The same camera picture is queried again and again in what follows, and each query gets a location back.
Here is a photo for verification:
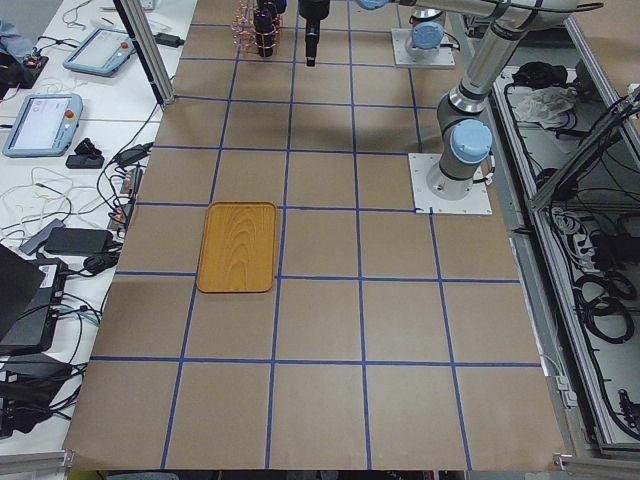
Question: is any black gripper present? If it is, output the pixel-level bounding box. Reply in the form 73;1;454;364
299;0;330;66

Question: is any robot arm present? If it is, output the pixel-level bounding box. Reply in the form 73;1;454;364
404;0;579;200
408;7;446;50

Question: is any right black wine bottle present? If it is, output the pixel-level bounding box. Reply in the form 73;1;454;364
253;1;278;58

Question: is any wooden tray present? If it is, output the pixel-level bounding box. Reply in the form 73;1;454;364
196;202;277;294

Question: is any black power adapter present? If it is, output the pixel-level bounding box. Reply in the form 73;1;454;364
154;32;185;48

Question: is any far blue teach pendant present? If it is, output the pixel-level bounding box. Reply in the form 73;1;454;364
63;28;136;77

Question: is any blue teach pendant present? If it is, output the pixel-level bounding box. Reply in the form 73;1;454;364
63;28;136;77
2;93;83;158

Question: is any white crumpled cloth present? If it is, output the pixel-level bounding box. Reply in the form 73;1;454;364
514;86;577;129

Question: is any near blue teach pendant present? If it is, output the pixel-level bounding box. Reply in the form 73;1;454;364
2;93;83;158

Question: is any black power brick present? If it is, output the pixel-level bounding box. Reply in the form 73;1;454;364
44;227;112;256

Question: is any black laptop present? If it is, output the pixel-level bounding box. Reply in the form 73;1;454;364
1;246;67;356

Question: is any copper wire bottle basket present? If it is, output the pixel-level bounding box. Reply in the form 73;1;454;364
231;1;286;55

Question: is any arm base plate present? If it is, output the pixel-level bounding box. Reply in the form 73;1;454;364
391;28;455;69
408;153;492;216

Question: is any aluminium frame post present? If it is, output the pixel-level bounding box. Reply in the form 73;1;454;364
113;0;175;108

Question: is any black cable coil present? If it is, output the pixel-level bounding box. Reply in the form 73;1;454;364
574;274;637;346

